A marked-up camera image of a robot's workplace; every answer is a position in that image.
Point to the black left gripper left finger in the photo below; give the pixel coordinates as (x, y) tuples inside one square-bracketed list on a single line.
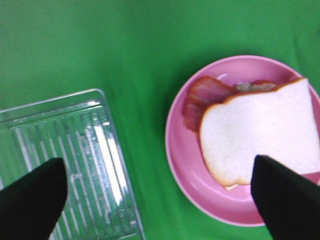
[(31, 206)]

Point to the green lettuce leaf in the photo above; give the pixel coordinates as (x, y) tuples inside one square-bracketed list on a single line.
[(250, 87)]

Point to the bread slice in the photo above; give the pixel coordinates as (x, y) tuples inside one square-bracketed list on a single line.
[(278, 123), (229, 188)]

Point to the bacon strip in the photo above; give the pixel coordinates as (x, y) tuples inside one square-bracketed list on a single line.
[(192, 115), (208, 90)]

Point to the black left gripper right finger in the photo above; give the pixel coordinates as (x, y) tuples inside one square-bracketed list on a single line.
[(288, 203)]

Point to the left clear plastic tray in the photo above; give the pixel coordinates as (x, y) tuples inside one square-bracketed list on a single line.
[(78, 128)]

